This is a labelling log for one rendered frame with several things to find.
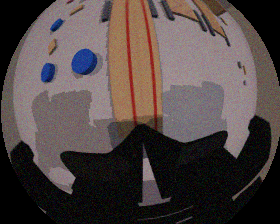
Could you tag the blue block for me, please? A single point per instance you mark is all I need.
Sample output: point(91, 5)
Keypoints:
point(84, 61)
point(47, 72)
point(56, 25)

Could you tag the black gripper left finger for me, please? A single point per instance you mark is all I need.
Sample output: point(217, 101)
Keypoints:
point(122, 164)

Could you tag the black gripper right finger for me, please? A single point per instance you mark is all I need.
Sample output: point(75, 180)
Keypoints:
point(167, 156)

